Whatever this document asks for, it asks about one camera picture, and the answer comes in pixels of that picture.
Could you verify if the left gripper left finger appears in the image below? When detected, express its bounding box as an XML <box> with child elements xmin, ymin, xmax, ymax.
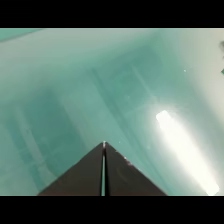
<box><xmin>37</xmin><ymin>142</ymin><xmax>105</xmax><ymax>197</ymax></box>

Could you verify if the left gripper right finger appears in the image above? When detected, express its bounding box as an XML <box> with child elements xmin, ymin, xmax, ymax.
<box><xmin>104</xmin><ymin>141</ymin><xmax>168</xmax><ymax>197</ymax></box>

